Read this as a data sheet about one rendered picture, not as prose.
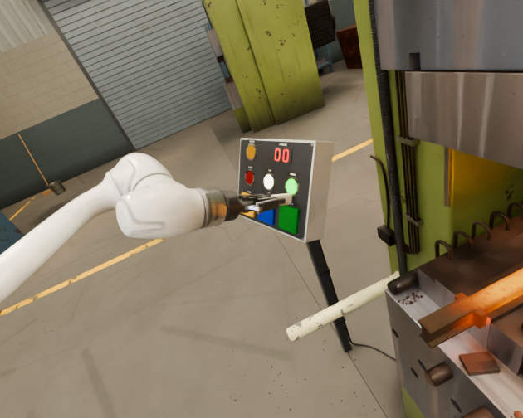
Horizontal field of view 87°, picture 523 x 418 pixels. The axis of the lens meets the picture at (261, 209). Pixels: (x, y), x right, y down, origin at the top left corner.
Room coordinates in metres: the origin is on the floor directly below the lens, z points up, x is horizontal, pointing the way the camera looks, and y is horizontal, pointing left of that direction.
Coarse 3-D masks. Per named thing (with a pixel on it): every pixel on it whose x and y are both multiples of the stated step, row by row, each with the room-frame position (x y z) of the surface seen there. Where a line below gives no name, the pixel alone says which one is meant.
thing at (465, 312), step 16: (496, 288) 0.25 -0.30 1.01; (512, 288) 0.24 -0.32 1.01; (448, 304) 0.25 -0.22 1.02; (464, 304) 0.24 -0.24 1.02; (480, 304) 0.24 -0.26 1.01; (496, 304) 0.23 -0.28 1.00; (432, 320) 0.24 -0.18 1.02; (448, 320) 0.23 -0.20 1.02; (464, 320) 0.23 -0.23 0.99; (480, 320) 0.22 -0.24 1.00; (432, 336) 0.23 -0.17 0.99; (448, 336) 0.23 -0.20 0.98
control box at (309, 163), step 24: (240, 144) 0.95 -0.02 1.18; (264, 144) 0.84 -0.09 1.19; (288, 144) 0.74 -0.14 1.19; (312, 144) 0.67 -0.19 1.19; (240, 168) 0.92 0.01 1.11; (264, 168) 0.81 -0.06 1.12; (288, 168) 0.72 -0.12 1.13; (312, 168) 0.65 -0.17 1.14; (240, 192) 0.89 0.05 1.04; (264, 192) 0.79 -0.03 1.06; (312, 192) 0.63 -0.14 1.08; (312, 216) 0.62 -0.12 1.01; (312, 240) 0.61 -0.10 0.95
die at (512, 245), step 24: (480, 240) 0.37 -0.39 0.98; (504, 240) 0.35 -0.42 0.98; (432, 264) 0.36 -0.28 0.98; (456, 264) 0.34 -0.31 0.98; (480, 264) 0.31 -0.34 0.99; (504, 264) 0.29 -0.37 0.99; (432, 288) 0.33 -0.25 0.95; (456, 288) 0.29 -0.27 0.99; (480, 288) 0.27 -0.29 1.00; (504, 312) 0.22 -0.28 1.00; (480, 336) 0.23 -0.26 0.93; (504, 336) 0.19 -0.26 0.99; (504, 360) 0.19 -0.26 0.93
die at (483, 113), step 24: (408, 72) 0.36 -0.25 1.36; (432, 72) 0.32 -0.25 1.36; (456, 72) 0.29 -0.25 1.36; (480, 72) 0.26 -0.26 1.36; (504, 72) 0.24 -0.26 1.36; (408, 96) 0.36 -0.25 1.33; (432, 96) 0.32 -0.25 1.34; (456, 96) 0.29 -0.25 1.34; (480, 96) 0.26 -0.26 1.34; (504, 96) 0.23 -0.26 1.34; (408, 120) 0.36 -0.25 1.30; (432, 120) 0.32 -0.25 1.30; (456, 120) 0.29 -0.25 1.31; (480, 120) 0.26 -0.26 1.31; (504, 120) 0.23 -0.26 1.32; (456, 144) 0.28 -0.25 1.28; (480, 144) 0.25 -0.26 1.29; (504, 144) 0.23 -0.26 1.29
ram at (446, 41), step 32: (384, 0) 0.39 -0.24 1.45; (416, 0) 0.34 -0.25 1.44; (448, 0) 0.30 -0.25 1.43; (480, 0) 0.26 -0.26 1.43; (512, 0) 0.24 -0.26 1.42; (384, 32) 0.40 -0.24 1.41; (416, 32) 0.34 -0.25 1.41; (448, 32) 0.30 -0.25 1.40; (480, 32) 0.26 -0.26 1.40; (512, 32) 0.23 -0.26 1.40; (384, 64) 0.40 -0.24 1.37; (416, 64) 0.36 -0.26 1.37; (448, 64) 0.30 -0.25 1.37; (480, 64) 0.26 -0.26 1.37; (512, 64) 0.23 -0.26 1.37
